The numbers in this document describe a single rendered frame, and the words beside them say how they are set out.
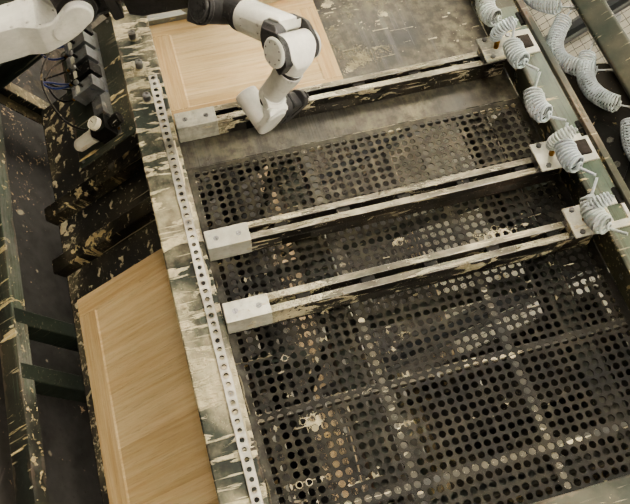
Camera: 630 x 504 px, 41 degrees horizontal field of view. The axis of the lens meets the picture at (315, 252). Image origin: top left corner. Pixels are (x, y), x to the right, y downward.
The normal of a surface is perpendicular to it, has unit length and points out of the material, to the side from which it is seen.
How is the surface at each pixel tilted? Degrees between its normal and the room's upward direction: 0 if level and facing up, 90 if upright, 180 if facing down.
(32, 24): 65
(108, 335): 90
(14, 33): 90
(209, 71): 57
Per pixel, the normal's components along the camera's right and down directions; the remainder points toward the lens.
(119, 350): -0.51, -0.29
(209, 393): 0.02, -0.49
